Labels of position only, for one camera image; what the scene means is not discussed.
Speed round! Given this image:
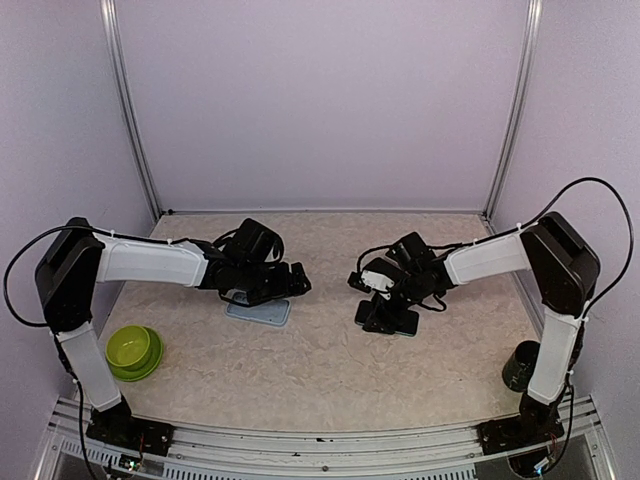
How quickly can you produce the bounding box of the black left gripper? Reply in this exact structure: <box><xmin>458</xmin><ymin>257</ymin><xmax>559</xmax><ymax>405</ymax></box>
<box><xmin>237</xmin><ymin>260</ymin><xmax>312</xmax><ymax>307</ymax></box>

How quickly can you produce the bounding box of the black phone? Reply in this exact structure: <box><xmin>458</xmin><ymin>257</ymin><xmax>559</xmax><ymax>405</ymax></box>
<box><xmin>355</xmin><ymin>300</ymin><xmax>420</xmax><ymax>337</ymax></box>

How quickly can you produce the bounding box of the light blue phone case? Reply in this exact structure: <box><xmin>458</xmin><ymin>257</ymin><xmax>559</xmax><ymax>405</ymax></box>
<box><xmin>225</xmin><ymin>299</ymin><xmax>291</xmax><ymax>328</ymax></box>

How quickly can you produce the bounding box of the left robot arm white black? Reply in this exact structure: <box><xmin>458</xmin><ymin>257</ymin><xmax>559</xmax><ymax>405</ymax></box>
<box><xmin>2</xmin><ymin>217</ymin><xmax>311</xmax><ymax>445</ymax></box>

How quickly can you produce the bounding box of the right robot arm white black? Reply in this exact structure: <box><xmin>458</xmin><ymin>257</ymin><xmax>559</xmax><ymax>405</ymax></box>
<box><xmin>348</xmin><ymin>211</ymin><xmax>601</xmax><ymax>444</ymax></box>

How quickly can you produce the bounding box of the dark green cup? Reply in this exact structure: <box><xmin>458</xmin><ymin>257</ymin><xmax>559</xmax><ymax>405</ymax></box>
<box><xmin>501</xmin><ymin>340</ymin><xmax>540</xmax><ymax>393</ymax></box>

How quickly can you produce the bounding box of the green saucer plate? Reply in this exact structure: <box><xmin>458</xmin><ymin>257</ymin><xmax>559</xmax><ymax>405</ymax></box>
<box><xmin>107</xmin><ymin>327</ymin><xmax>164</xmax><ymax>382</ymax></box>

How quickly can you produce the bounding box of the green bowl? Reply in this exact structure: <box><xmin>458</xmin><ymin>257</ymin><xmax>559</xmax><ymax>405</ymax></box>
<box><xmin>105</xmin><ymin>325</ymin><xmax>152</xmax><ymax>371</ymax></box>

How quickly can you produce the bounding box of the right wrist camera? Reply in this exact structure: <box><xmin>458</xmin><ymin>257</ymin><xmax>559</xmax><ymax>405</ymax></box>
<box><xmin>347</xmin><ymin>258</ymin><xmax>405</xmax><ymax>300</ymax></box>

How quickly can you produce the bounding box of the aluminium front rail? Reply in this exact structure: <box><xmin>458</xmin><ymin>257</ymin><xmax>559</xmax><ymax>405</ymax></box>
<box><xmin>31</xmin><ymin>397</ymin><xmax>615</xmax><ymax>479</ymax></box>

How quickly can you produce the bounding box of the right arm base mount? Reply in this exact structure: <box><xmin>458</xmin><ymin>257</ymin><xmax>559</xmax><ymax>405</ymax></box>
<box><xmin>476</xmin><ymin>393</ymin><xmax>565</xmax><ymax>455</ymax></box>

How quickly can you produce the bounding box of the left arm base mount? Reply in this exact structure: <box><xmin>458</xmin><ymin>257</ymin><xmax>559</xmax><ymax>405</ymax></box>
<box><xmin>86</xmin><ymin>397</ymin><xmax>175</xmax><ymax>457</ymax></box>

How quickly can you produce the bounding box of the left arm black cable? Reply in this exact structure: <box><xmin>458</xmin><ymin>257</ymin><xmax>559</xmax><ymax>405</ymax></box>
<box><xmin>3</xmin><ymin>225</ymin><xmax>211</xmax><ymax>329</ymax></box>

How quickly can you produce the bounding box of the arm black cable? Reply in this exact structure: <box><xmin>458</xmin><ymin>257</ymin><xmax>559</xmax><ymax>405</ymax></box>
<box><xmin>355</xmin><ymin>176</ymin><xmax>634</xmax><ymax>311</ymax></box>
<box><xmin>3</xmin><ymin>225</ymin><xmax>211</xmax><ymax>329</ymax></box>

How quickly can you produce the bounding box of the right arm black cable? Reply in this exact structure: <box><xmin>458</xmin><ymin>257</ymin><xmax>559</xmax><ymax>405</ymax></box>
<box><xmin>355</xmin><ymin>176</ymin><xmax>634</xmax><ymax>311</ymax></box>

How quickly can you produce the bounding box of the left aluminium frame post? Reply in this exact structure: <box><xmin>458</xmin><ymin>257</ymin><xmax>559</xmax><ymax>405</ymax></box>
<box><xmin>100</xmin><ymin>0</ymin><xmax>163</xmax><ymax>221</ymax></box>

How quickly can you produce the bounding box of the aluminium frame post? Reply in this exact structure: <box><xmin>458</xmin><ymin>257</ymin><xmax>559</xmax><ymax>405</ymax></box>
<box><xmin>100</xmin><ymin>0</ymin><xmax>163</xmax><ymax>221</ymax></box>
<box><xmin>483</xmin><ymin>0</ymin><xmax>543</xmax><ymax>221</ymax></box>

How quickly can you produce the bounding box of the right aluminium frame post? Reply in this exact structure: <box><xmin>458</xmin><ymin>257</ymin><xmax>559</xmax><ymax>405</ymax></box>
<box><xmin>483</xmin><ymin>0</ymin><xmax>543</xmax><ymax>221</ymax></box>

